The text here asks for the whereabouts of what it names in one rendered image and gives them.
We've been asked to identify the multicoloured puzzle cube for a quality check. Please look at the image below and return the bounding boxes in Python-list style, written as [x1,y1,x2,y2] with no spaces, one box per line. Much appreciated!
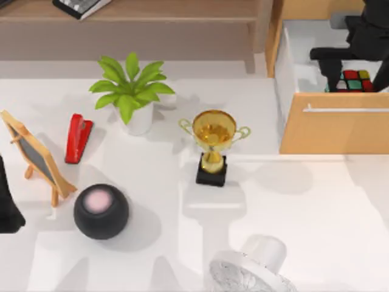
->
[324,69,375,93]

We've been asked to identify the gold trophy with black base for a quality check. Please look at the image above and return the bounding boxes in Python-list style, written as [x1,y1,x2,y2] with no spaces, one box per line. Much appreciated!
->
[177,109,252,187]

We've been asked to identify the black round speaker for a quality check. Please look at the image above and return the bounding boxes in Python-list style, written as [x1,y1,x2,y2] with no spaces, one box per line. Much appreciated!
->
[73,183,130,241]

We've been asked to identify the red stapler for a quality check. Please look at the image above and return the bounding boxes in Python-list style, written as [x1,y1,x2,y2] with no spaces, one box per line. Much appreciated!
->
[64,113,94,165]

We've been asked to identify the wooden open shelf unit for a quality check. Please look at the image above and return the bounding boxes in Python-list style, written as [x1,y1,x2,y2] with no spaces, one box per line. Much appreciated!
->
[0,0,275,74]

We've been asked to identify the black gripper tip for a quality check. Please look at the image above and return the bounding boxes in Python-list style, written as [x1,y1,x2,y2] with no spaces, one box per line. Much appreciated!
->
[0,155,27,234]

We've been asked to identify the green plant in white pot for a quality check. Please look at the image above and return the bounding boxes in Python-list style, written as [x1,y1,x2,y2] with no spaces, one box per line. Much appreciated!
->
[88,52,176,137]

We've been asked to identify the black and white keyboard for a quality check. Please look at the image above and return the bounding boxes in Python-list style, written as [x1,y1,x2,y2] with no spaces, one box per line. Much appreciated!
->
[51,0,112,21]

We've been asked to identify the white desk fan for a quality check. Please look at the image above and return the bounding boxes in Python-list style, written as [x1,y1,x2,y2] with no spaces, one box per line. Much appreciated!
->
[208,233,298,292]

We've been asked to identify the long metal drawer handle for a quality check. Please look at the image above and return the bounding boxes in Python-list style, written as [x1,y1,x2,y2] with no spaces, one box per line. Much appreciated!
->
[302,103,389,114]

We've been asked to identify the pale wooden drawer front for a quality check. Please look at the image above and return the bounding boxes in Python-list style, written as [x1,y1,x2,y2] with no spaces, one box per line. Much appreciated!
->
[278,92,389,155]

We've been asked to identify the wooden framed blackboard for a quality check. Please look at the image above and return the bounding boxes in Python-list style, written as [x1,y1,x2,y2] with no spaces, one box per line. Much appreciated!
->
[0,109,78,208]

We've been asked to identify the grey drawer inside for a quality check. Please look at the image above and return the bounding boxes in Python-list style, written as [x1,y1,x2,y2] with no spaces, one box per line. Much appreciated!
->
[274,19,389,94]

